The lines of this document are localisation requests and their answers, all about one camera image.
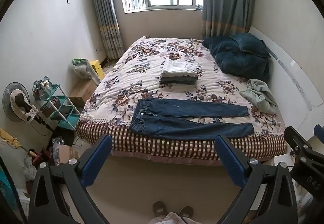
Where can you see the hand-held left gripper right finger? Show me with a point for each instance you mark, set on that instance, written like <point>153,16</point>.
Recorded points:
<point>229,160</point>

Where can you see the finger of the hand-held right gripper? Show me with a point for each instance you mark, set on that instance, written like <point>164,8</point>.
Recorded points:
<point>319,130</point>
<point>296,138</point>

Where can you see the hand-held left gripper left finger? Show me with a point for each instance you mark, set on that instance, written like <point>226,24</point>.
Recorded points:
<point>97,158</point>

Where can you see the blue jeans pants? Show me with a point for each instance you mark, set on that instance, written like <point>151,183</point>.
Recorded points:
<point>177,122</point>

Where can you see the flat cardboard piece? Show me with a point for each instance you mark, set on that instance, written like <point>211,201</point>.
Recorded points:
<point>67,153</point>

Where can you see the pale green garment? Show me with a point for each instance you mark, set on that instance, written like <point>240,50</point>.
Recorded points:
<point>258,95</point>

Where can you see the white headboard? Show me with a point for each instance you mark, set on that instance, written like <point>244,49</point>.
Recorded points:
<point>291,77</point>

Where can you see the teal shelf rack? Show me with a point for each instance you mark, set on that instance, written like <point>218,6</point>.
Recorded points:
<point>63,107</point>

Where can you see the dark slipper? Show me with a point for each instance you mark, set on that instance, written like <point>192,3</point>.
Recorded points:
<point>186,211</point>
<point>159,208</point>

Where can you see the brown cardboard box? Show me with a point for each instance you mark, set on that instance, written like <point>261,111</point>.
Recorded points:
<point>82,91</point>

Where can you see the white crumpled cloth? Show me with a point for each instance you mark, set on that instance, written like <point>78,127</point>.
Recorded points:
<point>29,169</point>

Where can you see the floral blanket bed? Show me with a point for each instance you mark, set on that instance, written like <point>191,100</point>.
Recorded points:
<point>131,79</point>

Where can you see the yellow box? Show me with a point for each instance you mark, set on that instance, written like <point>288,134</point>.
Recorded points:
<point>97,68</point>

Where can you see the white patterned cloth on fan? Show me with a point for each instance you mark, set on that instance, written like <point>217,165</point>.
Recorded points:
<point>24,106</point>

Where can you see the plastic bag with green top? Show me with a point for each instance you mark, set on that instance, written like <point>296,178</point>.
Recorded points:
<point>81,69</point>

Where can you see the clutter on shelf rack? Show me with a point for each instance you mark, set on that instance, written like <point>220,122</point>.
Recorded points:
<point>41,87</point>

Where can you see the yellow object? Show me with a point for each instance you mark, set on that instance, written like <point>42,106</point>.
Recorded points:
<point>8,138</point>

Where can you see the dark blue quilt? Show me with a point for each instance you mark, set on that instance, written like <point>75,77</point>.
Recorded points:
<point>235,62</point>

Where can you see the dark blue pillow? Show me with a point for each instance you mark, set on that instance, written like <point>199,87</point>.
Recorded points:
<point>251,43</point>

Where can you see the standing fan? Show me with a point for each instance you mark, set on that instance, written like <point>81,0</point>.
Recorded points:
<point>7,102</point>

